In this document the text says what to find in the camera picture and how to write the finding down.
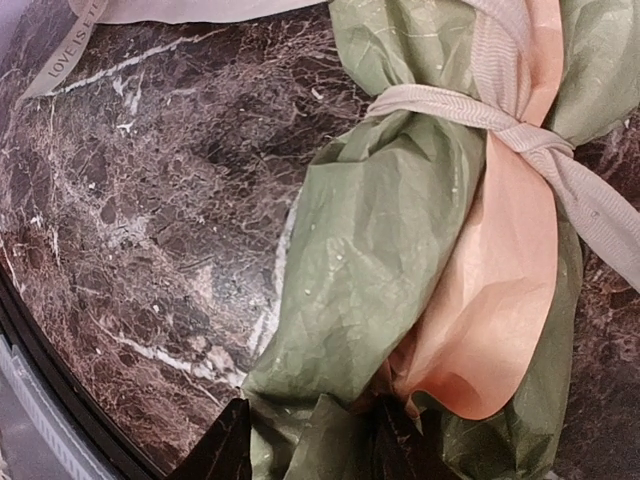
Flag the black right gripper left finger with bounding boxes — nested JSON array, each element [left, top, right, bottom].
[[172, 398, 252, 480]]

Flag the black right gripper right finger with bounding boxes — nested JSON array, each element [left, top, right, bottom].
[[372, 396, 450, 480]]

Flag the flower bouquet green paper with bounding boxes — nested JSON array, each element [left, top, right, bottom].
[[243, 1, 639, 479]]

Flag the beige ribbon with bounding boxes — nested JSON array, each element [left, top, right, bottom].
[[22, 1, 639, 288]]

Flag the white slotted cable duct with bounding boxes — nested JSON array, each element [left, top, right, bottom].
[[1, 340, 93, 479]]

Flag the black front table rail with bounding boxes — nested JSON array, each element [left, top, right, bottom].
[[0, 277, 166, 480]]

